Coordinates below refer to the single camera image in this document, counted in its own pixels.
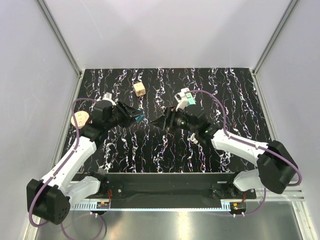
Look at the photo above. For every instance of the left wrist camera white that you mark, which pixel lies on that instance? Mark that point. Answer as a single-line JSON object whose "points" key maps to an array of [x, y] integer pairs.
{"points": [[108, 97]]}

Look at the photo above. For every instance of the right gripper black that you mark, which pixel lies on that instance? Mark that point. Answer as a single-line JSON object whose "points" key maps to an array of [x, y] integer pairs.
{"points": [[168, 120]]}

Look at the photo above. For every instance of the light teal charger cube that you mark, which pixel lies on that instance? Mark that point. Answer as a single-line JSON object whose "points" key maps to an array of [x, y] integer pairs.
{"points": [[191, 101]]}

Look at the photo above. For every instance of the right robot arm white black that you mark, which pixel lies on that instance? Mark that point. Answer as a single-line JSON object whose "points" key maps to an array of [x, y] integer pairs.
{"points": [[275, 167]]}

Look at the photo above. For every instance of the round pink power socket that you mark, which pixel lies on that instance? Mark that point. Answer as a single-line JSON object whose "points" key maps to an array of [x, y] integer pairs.
{"points": [[81, 118]]}

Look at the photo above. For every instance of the green usb charger plug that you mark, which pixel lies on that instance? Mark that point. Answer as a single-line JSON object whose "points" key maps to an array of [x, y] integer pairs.
{"points": [[189, 95]]}

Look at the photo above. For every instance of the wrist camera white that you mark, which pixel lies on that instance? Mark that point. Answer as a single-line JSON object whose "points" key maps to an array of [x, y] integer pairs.
{"points": [[108, 97], [177, 97]]}

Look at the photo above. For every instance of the beige cube socket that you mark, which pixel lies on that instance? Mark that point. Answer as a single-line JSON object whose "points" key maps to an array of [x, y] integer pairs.
{"points": [[139, 89]]}

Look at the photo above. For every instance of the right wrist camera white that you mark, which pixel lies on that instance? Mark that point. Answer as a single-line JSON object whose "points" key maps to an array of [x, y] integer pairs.
{"points": [[177, 97]]}

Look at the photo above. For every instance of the white power strip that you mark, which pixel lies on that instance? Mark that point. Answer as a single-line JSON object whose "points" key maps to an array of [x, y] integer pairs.
{"points": [[184, 99]]}

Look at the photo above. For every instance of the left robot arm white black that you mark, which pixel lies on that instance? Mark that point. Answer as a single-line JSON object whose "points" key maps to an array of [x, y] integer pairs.
{"points": [[52, 197]]}

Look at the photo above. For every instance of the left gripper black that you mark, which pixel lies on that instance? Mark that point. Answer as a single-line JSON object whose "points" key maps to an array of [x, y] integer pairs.
{"points": [[128, 120]]}

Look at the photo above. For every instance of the dark teal charger plug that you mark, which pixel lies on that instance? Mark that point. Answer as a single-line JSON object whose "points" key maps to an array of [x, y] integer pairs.
{"points": [[140, 116]]}

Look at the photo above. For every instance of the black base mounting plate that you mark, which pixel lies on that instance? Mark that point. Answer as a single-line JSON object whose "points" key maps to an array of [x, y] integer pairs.
{"points": [[170, 190]]}

